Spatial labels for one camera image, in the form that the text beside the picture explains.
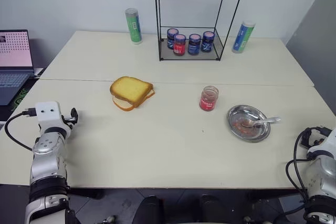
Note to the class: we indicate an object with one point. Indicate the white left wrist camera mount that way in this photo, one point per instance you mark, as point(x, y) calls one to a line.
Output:
point(48, 113)

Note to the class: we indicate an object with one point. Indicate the white bread slice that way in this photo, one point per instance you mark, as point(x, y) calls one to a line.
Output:
point(123, 106)

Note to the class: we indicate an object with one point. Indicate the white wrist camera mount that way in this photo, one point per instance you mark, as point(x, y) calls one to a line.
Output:
point(48, 113)
point(326, 144)

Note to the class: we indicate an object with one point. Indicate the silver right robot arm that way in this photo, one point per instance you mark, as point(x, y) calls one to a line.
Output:
point(323, 179)

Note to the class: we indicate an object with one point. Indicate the green label tube can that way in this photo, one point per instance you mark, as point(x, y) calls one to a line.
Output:
point(134, 27)

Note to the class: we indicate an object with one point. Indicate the metal spoon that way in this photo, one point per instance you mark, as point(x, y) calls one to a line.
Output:
point(267, 120)

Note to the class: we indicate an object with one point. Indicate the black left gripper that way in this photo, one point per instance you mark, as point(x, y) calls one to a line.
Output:
point(67, 123)

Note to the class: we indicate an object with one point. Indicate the toasted yellow bread slice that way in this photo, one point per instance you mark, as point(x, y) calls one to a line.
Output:
point(131, 89)

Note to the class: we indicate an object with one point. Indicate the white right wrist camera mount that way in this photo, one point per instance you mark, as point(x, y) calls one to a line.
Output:
point(326, 144)

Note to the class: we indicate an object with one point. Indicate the black green desk mat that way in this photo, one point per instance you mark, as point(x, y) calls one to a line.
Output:
point(21, 95)

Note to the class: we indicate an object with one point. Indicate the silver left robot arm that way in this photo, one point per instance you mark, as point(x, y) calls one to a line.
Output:
point(44, 166)

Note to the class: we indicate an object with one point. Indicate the blue label jam jar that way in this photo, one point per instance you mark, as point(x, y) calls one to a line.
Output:
point(194, 46)
point(207, 43)
point(172, 39)

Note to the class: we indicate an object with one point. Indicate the open red jam jar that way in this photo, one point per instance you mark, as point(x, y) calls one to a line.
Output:
point(208, 100)

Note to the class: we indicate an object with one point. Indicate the blue label tube can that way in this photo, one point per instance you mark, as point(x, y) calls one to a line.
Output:
point(242, 37)

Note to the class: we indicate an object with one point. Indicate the grey laptop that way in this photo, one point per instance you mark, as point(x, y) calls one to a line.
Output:
point(14, 56)

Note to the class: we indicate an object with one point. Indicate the round metal plate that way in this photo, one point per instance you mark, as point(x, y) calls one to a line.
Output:
point(236, 127)

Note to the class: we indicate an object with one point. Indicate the red label jam jar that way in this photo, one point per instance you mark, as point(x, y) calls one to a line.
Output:
point(179, 47)

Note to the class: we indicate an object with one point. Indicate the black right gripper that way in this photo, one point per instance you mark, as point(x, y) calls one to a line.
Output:
point(319, 133)

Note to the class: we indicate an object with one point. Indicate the dark rounded shape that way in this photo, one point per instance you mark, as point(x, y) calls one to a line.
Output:
point(150, 209)

